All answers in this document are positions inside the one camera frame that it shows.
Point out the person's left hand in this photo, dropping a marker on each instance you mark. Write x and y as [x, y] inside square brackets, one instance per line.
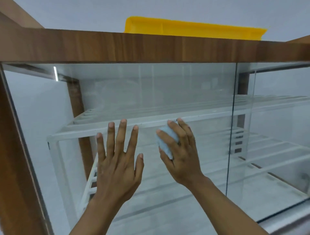
[116, 174]

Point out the person's right hand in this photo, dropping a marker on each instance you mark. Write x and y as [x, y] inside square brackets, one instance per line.
[186, 164]

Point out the light blue cleaning cloth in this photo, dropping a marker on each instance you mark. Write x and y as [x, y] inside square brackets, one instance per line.
[166, 147]

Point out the wooden framed display cabinet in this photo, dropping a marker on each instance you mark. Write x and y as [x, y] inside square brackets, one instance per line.
[145, 46]

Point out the yellow plastic tray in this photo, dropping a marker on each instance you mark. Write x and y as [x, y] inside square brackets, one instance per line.
[193, 30]

